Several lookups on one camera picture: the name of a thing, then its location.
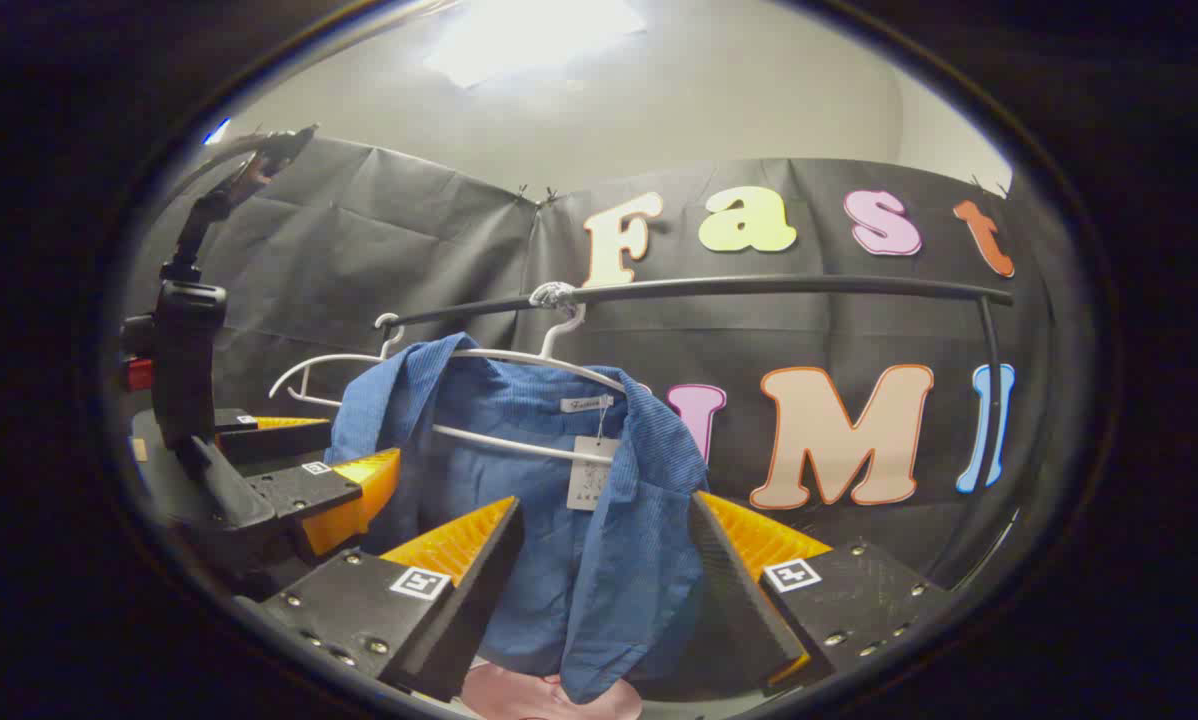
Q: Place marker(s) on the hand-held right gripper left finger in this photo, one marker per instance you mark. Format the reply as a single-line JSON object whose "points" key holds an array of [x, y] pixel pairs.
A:
{"points": [[479, 590]]}

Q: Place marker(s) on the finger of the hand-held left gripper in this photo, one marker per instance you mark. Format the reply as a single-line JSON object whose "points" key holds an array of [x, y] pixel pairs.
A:
{"points": [[299, 490], [279, 442]]}

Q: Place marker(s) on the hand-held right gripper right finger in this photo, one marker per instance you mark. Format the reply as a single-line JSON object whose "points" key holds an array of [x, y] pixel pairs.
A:
{"points": [[734, 600]]}

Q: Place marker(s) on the white plain hanger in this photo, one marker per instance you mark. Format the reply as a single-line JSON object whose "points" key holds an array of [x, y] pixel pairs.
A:
{"points": [[319, 362]]}

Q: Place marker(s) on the white hanger with taped hook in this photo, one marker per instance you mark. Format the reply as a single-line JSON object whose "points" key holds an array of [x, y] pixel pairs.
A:
{"points": [[559, 335]]}

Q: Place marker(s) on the black backdrop cloth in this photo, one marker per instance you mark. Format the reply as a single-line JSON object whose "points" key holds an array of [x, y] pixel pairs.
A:
{"points": [[409, 250]]}

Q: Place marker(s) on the ceiling light panel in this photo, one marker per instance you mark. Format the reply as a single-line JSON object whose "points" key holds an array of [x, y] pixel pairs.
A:
{"points": [[529, 35]]}

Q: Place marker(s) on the black clothes rail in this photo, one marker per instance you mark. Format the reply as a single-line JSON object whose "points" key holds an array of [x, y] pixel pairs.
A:
{"points": [[759, 285]]}

